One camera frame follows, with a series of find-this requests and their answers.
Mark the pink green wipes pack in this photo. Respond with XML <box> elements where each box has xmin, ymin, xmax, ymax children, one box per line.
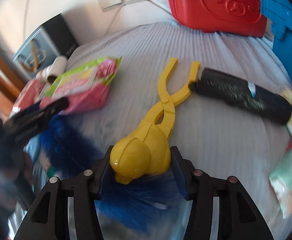
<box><xmin>40</xmin><ymin>56</ymin><xmax>122</xmax><ymax>115</ymax></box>

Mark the white paper roll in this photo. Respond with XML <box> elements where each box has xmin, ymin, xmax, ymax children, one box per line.
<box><xmin>46</xmin><ymin>56</ymin><xmax>68</xmax><ymax>84</ymax></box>

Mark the person's left hand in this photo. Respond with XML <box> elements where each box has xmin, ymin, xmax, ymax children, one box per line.
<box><xmin>0</xmin><ymin>152</ymin><xmax>34</xmax><ymax>218</ymax></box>

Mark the black gift box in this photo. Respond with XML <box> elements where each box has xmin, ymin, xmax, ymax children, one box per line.
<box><xmin>12</xmin><ymin>14</ymin><xmax>79</xmax><ymax>79</ymax></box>

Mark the red white tissue pack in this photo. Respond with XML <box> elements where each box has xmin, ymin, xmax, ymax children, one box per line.
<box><xmin>9</xmin><ymin>79</ymin><xmax>45</xmax><ymax>117</ymax></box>

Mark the red toy suitcase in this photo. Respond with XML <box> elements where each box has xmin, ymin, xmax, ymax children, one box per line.
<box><xmin>168</xmin><ymin>0</ymin><xmax>267</xmax><ymax>37</ymax></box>

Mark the yellow duck snowball clamp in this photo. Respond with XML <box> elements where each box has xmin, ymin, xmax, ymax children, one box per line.
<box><xmin>110</xmin><ymin>58</ymin><xmax>200</xmax><ymax>185</ymax></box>

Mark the blue feather duster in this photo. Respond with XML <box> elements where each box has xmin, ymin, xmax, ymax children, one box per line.
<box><xmin>39</xmin><ymin>115</ymin><xmax>181</xmax><ymax>232</ymax></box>

